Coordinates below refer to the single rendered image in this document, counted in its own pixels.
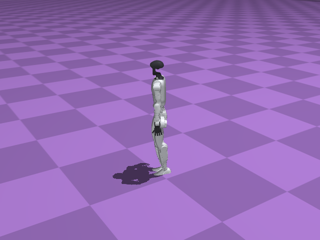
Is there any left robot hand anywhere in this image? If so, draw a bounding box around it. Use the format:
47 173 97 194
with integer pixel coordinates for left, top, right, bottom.
152 122 163 136

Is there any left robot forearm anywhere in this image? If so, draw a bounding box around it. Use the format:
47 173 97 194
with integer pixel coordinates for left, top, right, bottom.
154 103 161 126

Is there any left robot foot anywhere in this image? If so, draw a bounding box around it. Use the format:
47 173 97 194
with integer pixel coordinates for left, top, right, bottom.
154 168 171 176

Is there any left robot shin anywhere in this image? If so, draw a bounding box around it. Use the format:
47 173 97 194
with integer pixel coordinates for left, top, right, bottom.
157 145 168 171

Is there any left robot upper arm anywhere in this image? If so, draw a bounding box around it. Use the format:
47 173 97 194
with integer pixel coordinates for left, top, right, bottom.
153 82 161 107

